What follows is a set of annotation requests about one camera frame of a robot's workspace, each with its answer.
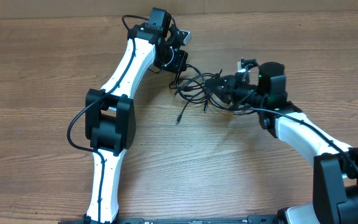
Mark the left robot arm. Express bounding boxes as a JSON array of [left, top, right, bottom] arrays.
[[82, 8, 191, 223]]

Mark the black audio jack cable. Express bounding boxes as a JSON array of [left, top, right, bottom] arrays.
[[174, 70, 260, 116]]

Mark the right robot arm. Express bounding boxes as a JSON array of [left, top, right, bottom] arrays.
[[204, 60, 358, 223]]

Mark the black USB cable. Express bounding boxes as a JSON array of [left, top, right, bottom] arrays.
[[168, 63, 239, 125]]

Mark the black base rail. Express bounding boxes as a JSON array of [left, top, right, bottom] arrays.
[[57, 214, 279, 224]]

